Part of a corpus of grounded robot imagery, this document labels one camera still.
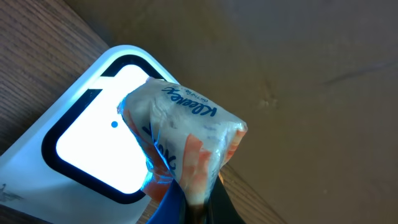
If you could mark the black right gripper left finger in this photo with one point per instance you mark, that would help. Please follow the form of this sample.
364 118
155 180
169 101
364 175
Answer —
171 210

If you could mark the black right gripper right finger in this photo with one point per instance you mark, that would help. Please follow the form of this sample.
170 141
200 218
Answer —
220 207

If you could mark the small orange tissue packet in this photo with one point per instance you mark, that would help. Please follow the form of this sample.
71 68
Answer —
185 137

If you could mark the white barcode scanner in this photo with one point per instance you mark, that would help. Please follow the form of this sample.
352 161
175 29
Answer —
79 162

